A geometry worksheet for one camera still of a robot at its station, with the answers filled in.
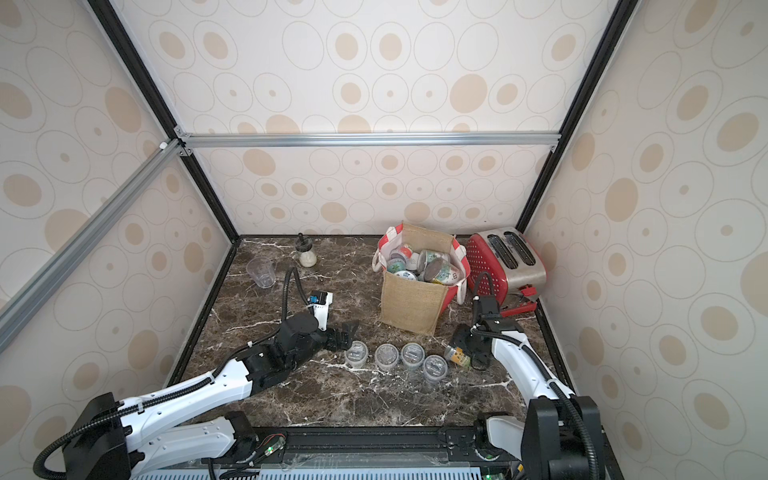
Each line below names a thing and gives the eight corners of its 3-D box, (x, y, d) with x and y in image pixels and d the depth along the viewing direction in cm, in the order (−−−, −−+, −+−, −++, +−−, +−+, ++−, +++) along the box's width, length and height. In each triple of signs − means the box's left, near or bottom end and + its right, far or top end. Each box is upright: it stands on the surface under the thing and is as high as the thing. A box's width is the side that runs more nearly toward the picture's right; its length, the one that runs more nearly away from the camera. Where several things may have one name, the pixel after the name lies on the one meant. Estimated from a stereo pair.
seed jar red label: (400, 372, 87) (401, 364, 83) (400, 351, 92) (400, 342, 87) (423, 372, 87) (425, 364, 83) (422, 351, 92) (423, 342, 87)
